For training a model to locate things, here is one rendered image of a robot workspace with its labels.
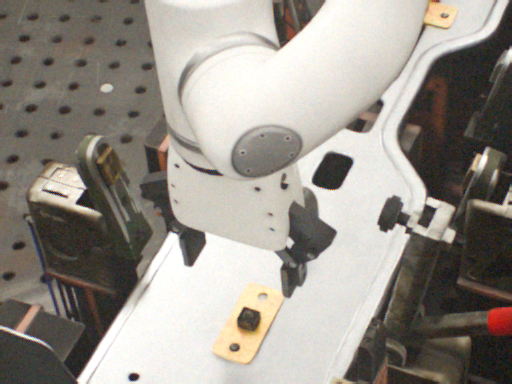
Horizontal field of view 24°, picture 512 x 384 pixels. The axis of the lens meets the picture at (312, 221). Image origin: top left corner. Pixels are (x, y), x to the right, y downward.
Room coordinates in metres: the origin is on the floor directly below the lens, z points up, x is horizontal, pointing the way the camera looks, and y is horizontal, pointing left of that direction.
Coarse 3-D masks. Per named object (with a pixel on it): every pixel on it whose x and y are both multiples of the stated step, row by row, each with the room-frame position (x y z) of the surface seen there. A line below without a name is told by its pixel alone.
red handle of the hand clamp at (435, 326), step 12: (468, 312) 0.55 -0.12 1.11; (480, 312) 0.55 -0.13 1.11; (492, 312) 0.54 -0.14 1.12; (504, 312) 0.53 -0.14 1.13; (420, 324) 0.56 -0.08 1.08; (432, 324) 0.55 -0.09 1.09; (444, 324) 0.55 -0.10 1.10; (456, 324) 0.54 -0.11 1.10; (468, 324) 0.54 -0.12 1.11; (480, 324) 0.54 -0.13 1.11; (492, 324) 0.53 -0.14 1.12; (504, 324) 0.53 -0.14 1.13; (408, 336) 0.56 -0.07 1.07; (420, 336) 0.55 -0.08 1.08; (432, 336) 0.55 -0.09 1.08; (444, 336) 0.55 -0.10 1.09; (456, 336) 0.54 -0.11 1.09
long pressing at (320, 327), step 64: (448, 0) 1.07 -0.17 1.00; (384, 128) 0.86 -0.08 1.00; (320, 192) 0.78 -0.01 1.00; (384, 192) 0.78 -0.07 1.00; (256, 256) 0.70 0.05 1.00; (320, 256) 0.70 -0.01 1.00; (384, 256) 0.70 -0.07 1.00; (128, 320) 0.64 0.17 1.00; (192, 320) 0.63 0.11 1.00; (320, 320) 0.63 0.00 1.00
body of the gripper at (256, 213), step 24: (168, 168) 0.63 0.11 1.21; (192, 168) 0.60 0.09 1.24; (288, 168) 0.62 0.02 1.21; (192, 192) 0.62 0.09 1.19; (216, 192) 0.60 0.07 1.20; (240, 192) 0.60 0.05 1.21; (264, 192) 0.59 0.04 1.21; (288, 192) 0.61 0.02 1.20; (192, 216) 0.62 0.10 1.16; (216, 216) 0.61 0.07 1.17; (240, 216) 0.60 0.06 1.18; (264, 216) 0.59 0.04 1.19; (288, 216) 0.60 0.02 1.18; (240, 240) 0.60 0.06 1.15; (264, 240) 0.59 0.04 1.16
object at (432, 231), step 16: (384, 208) 0.57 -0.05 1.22; (400, 208) 0.57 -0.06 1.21; (432, 208) 0.57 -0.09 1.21; (448, 208) 0.57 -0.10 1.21; (384, 224) 0.56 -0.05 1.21; (400, 224) 0.57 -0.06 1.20; (416, 224) 0.56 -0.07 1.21; (432, 224) 0.55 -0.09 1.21; (448, 224) 0.56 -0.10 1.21; (416, 240) 0.55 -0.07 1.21; (432, 240) 0.54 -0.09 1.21; (448, 240) 0.55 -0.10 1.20; (464, 240) 0.55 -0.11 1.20; (416, 256) 0.55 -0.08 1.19; (432, 256) 0.54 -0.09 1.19; (400, 272) 0.55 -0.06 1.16; (416, 272) 0.55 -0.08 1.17; (432, 272) 0.57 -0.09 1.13; (400, 288) 0.55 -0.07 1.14; (416, 288) 0.55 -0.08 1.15; (400, 304) 0.55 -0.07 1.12; (416, 304) 0.55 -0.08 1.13; (384, 320) 0.56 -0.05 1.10; (400, 320) 0.55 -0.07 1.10; (400, 336) 0.55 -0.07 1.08
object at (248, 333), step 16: (256, 288) 0.66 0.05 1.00; (272, 288) 0.66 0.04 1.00; (240, 304) 0.65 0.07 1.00; (256, 304) 0.65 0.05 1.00; (272, 304) 0.65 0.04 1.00; (240, 320) 0.62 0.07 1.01; (256, 320) 0.62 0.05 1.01; (272, 320) 0.63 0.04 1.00; (224, 336) 0.61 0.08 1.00; (240, 336) 0.61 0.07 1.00; (256, 336) 0.61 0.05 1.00; (224, 352) 0.60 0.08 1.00; (240, 352) 0.59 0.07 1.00; (256, 352) 0.60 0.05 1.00
